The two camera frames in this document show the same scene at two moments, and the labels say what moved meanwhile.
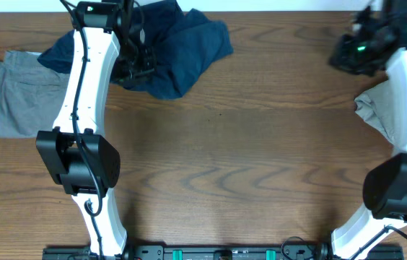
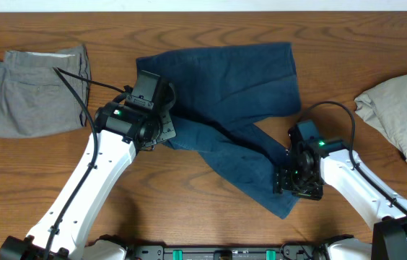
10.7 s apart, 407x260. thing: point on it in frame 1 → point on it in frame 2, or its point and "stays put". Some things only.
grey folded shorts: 24,97 stays put
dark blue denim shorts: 185,42 → 217,92
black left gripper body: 133,63 → 164,127
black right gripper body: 358,58 → 296,180
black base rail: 221,252 stays put
